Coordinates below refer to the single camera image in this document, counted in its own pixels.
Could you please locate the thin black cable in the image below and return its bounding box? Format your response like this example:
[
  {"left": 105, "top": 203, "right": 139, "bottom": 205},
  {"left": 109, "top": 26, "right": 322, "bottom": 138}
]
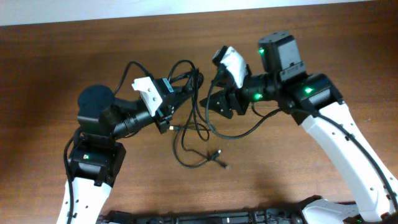
[{"left": 169, "top": 93, "right": 229, "bottom": 169}]

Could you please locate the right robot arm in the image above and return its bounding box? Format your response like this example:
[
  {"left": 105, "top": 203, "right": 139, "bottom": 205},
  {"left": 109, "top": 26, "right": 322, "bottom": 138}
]
[{"left": 200, "top": 31, "right": 397, "bottom": 223}]

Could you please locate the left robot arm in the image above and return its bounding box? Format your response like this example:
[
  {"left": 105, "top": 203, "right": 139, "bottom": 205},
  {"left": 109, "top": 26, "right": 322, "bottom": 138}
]
[{"left": 57, "top": 85, "right": 193, "bottom": 223}]

